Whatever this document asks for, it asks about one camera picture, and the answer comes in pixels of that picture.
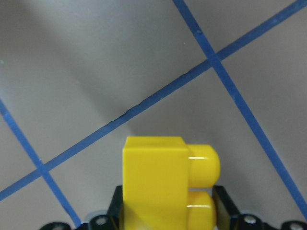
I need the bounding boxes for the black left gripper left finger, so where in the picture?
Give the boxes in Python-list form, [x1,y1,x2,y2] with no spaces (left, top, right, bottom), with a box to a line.
[106,185,123,230]

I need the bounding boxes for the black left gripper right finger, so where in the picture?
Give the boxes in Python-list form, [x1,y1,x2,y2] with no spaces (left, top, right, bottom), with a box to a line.
[212,185,241,230]

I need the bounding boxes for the yellow toy block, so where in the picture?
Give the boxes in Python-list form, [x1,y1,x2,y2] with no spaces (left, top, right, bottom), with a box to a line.
[120,137,220,230]

